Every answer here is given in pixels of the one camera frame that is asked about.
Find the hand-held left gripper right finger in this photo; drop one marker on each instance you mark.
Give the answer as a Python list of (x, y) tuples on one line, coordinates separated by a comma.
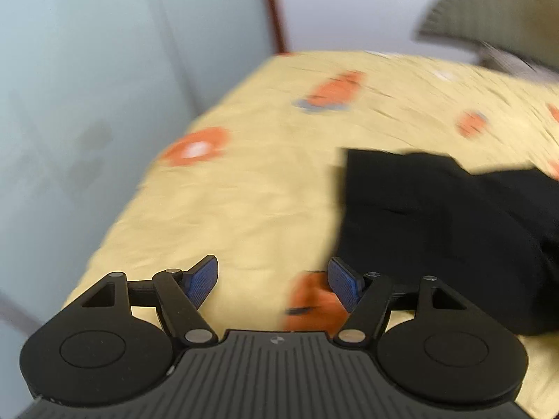
[(345, 287)]

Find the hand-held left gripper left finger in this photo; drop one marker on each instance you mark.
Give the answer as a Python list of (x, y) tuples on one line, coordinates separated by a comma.
[(201, 280)]

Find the yellow printed bedsheet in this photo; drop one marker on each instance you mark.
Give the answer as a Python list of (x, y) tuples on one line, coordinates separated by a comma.
[(262, 183)]

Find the reddish brown wooden frame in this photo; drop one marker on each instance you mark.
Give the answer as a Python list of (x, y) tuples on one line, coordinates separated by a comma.
[(275, 8)]

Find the grey checkered pillow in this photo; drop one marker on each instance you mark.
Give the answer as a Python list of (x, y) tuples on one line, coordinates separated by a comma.
[(506, 63)]

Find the pale blue wardrobe door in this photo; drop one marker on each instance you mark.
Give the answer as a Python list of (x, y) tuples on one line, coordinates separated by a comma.
[(87, 74)]

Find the black pants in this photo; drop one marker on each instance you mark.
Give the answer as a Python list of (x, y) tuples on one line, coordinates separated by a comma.
[(436, 227)]

